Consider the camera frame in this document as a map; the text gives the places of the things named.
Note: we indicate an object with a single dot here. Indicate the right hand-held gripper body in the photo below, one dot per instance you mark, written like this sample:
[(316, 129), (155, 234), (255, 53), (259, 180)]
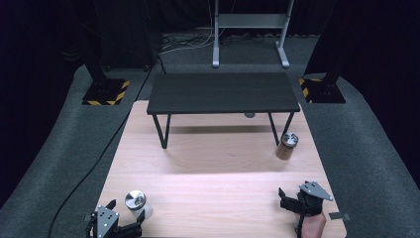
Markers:
[(307, 203)]

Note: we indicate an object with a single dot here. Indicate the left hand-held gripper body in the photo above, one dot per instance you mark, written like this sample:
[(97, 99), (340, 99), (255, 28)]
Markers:
[(107, 222)]

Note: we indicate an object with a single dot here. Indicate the glass jar with white contents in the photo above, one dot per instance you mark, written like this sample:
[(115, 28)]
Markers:
[(136, 201)]

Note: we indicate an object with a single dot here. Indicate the black raised shelf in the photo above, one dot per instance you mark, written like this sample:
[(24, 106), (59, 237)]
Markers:
[(221, 92)]

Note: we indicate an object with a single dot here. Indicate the person's right hand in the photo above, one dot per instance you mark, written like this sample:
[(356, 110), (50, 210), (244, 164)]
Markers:
[(313, 226)]

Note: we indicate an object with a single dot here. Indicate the grey tape strip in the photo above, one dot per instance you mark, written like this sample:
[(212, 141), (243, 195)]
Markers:
[(87, 217), (339, 216)]

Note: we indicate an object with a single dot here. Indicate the small grey round disc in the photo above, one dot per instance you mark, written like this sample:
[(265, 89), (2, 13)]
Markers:
[(249, 115)]

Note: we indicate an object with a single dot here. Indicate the black stand with striped base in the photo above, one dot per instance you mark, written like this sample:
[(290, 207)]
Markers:
[(105, 92), (323, 91)]

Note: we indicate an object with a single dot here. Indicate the dark wheeled stand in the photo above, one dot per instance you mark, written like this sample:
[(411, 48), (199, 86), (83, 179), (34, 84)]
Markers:
[(128, 33)]

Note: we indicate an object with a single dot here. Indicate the grey metal stand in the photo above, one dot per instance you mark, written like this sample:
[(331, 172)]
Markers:
[(251, 20)]

